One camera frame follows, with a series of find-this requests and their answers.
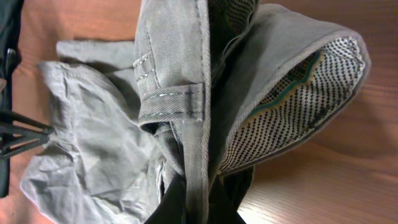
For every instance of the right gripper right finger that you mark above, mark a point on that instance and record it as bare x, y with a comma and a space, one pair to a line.
226, 195

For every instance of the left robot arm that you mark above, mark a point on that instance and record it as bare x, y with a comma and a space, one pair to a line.
10, 59

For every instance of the grey shorts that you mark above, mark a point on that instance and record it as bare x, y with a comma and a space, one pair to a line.
206, 89

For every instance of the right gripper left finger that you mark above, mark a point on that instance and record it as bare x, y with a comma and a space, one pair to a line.
172, 208

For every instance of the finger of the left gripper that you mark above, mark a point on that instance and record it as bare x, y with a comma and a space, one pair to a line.
20, 134

